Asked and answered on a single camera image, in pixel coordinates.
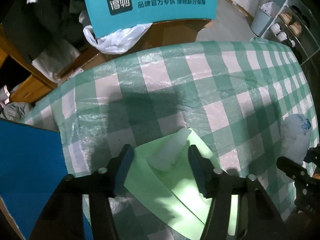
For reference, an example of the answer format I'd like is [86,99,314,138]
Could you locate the black hanging coat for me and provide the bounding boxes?
[1,0,74,63]

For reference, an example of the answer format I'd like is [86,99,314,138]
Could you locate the wooden louvered wardrobe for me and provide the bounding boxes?
[1,28,57,104]

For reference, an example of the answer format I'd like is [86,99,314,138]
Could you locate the grey clothes pile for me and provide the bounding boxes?
[0,85,33,122]

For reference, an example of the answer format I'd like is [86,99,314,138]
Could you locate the green checkered tablecloth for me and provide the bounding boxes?
[23,38,319,219]

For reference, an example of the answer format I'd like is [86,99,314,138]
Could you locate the white blue striped sock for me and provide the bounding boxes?
[280,113,313,183]

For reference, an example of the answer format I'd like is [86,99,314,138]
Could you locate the teal shoe box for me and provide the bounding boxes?
[85,0,217,38]

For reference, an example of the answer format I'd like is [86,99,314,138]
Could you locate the white plastic bag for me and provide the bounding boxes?
[83,23,152,55]

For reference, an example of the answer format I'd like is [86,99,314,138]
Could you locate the light blue trash bin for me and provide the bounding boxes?
[251,2,279,37]

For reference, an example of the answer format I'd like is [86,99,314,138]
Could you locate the shoe rack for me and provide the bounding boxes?
[262,0,319,64]

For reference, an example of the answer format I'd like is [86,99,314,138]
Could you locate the blue cardboard box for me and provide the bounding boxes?
[0,118,94,240]

